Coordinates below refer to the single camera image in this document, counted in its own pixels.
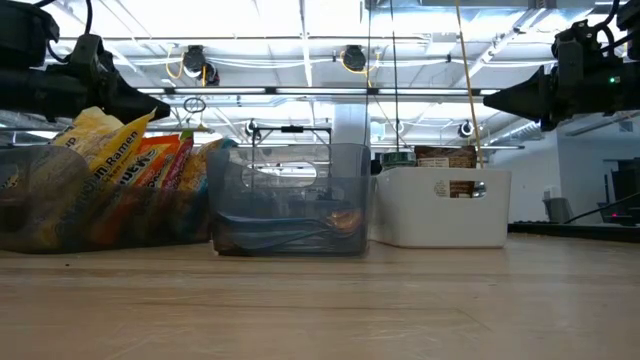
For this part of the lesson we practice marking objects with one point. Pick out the grey waste bin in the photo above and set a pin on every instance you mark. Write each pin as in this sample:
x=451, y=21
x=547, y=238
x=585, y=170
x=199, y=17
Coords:
x=557, y=210

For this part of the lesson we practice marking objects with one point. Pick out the black aluminium frame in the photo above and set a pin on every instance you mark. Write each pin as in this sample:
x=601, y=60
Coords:
x=575, y=232

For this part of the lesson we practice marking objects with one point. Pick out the black monitor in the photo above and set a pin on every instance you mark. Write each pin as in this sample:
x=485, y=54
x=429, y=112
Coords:
x=622, y=195

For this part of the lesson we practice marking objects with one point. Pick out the yellow ramen packet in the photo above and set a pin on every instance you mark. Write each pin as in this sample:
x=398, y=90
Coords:
x=110, y=145

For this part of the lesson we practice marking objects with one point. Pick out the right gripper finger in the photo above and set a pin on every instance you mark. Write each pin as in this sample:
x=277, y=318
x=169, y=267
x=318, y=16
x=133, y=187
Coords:
x=520, y=100

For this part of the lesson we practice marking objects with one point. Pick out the orange ramen packet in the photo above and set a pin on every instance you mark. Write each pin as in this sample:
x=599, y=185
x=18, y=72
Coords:
x=152, y=160

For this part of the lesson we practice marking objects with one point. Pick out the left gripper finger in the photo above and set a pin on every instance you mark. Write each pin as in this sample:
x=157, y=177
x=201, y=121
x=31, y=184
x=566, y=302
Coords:
x=142, y=105

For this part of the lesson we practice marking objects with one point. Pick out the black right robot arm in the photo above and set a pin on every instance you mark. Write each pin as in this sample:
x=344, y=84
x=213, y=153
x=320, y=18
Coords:
x=630, y=20

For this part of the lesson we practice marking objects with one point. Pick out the black metal stand bar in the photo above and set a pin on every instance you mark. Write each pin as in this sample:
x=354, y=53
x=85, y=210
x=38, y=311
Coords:
x=292, y=128

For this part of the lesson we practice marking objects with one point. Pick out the brown chocolate snack packet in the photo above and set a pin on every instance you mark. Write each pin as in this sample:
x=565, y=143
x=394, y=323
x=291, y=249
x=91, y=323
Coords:
x=445, y=156

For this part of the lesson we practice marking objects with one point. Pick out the grey translucent bin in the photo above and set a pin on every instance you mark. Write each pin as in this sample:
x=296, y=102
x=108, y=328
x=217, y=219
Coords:
x=290, y=200
x=50, y=215

